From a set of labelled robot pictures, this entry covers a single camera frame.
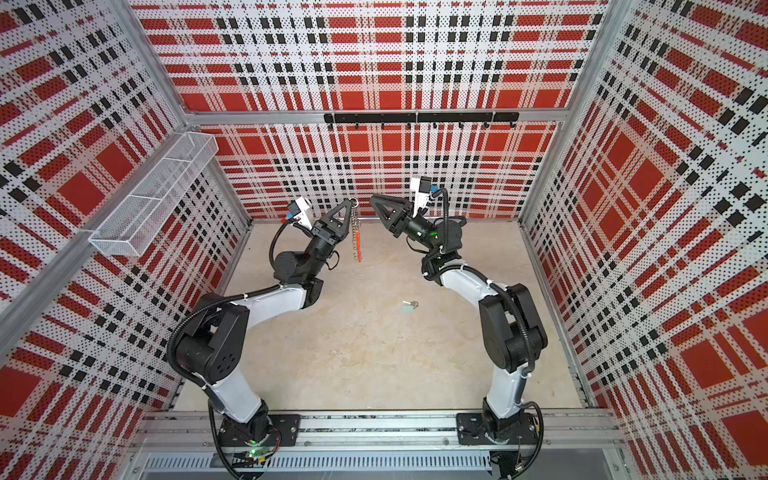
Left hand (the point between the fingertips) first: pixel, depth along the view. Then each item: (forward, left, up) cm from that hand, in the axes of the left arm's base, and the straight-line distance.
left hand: (355, 206), depth 68 cm
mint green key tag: (-4, -12, -42) cm, 44 cm away
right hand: (+1, -3, +1) cm, 3 cm away
